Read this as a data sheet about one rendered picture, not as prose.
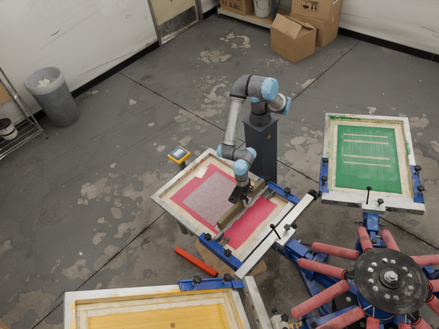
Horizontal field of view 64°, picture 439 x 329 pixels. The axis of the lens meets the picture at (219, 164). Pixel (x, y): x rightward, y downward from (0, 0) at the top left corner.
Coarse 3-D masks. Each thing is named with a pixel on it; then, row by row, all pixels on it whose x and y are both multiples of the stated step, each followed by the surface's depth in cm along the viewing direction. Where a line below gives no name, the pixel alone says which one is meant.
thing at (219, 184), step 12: (216, 168) 253; (192, 180) 248; (204, 180) 247; (216, 180) 245; (228, 180) 244; (216, 192) 238; (228, 192) 237; (228, 204) 230; (264, 204) 227; (252, 216) 222; (264, 216) 221
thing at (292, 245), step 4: (292, 240) 198; (288, 244) 197; (292, 244) 197; (296, 244) 196; (300, 244) 196; (288, 248) 197; (292, 248) 195; (296, 248) 195; (300, 248) 195; (304, 248) 194; (292, 252) 197; (296, 252) 194; (300, 252) 193; (304, 252) 193; (308, 252) 196; (296, 256) 197; (300, 256) 193
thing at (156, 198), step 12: (204, 156) 257; (216, 156) 256; (192, 168) 252; (180, 180) 249; (252, 180) 240; (156, 192) 240; (168, 204) 232; (288, 204) 221; (180, 216) 225; (276, 216) 216; (192, 228) 217; (264, 228) 211; (264, 240) 210; (252, 252) 204
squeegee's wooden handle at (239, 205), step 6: (264, 180) 216; (258, 186) 214; (264, 186) 220; (258, 192) 218; (240, 198) 209; (252, 198) 216; (234, 204) 207; (240, 204) 207; (228, 210) 205; (234, 210) 205; (240, 210) 211; (222, 216) 203; (228, 216) 203; (234, 216) 208; (222, 222) 201; (228, 222) 206; (222, 228) 204
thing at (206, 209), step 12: (180, 192) 242; (192, 192) 241; (204, 192) 240; (180, 204) 235; (192, 204) 234; (204, 204) 233; (216, 204) 232; (192, 216) 228; (204, 216) 227; (216, 216) 226; (240, 228) 217; (252, 228) 216; (240, 240) 212
